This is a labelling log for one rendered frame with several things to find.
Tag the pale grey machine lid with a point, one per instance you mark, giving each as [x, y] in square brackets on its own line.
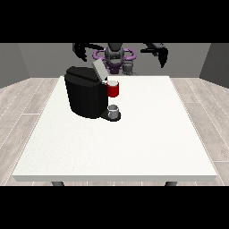
[100, 69]

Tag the dark table leg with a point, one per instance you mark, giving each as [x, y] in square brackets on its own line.
[171, 183]
[57, 183]

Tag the red pod holder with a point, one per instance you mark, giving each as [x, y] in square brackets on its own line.
[112, 90]

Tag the grey robot trunk purple rings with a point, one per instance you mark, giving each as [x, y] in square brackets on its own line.
[113, 56]

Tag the small grey cup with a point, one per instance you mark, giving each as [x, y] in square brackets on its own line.
[113, 112]

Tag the small grey coffee pod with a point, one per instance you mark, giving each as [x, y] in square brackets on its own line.
[127, 68]

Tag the black coffee machine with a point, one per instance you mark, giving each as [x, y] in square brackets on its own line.
[85, 95]

